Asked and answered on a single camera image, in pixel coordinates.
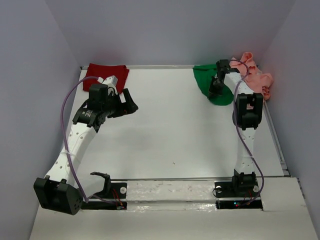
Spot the green t shirt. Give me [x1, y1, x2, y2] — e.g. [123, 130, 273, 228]
[192, 64, 234, 106]

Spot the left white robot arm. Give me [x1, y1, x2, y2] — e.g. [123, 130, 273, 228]
[33, 83, 139, 215]

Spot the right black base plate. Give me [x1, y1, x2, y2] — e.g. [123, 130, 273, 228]
[212, 181, 263, 210]

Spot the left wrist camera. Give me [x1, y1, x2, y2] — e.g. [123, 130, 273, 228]
[97, 75, 118, 87]

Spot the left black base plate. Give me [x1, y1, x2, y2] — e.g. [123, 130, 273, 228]
[81, 171, 128, 211]

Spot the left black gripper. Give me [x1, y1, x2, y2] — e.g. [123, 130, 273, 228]
[102, 89, 139, 118]

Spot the pink crumpled t shirt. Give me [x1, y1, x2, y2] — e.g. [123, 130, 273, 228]
[229, 52, 274, 101]

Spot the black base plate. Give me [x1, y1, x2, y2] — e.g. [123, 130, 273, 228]
[81, 171, 128, 211]
[212, 181, 263, 210]

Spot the red folded t shirt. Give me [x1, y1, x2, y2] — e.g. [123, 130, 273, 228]
[85, 63, 130, 94]

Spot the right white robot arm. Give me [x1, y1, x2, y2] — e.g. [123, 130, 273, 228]
[208, 59, 264, 199]

